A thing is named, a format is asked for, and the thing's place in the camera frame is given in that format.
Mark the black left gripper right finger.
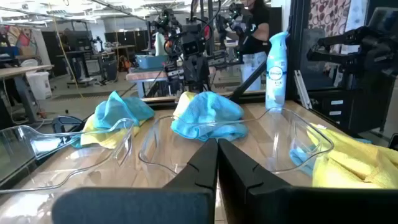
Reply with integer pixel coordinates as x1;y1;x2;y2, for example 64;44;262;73
218;139;398;224

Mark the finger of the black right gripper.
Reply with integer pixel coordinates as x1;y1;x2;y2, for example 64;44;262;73
183;70;198;93
197;68;211;93

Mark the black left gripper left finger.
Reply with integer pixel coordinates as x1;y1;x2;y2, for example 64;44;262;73
51;138;218;224

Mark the yellow microfiber towel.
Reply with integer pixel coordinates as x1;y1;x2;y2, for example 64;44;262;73
312;123;398;190
176;91;198;116
80;114;147;149

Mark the blue storage crate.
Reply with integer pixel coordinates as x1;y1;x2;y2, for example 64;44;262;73
135;54;169;70

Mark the pale green bottle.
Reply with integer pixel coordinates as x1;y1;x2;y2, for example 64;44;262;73
154;30;167;57

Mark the person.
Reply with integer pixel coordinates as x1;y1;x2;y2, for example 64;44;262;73
223;0;271;91

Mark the wooden background table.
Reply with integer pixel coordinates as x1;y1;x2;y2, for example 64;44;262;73
126;68;218;100

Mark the light blue spray bottle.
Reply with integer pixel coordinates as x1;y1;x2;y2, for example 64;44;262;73
266;30;289;110

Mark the clear plastic basket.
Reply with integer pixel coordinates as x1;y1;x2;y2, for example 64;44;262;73
0;118;135;195
138;107;335;187

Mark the silver aluminium bar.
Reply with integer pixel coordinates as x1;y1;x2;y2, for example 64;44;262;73
294;70;313;110

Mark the black drawer unit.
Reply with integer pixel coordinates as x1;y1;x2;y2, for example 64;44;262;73
322;90;354;127

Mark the patterned curtain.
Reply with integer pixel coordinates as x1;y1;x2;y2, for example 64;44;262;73
307;0;352;54

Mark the white trash bin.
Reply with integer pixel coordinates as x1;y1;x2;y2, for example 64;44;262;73
26;71;53;101

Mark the wooden desk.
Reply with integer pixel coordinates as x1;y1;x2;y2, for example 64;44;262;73
0;64;55;125

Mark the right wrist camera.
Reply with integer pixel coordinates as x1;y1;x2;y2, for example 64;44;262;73
182;24;206;57

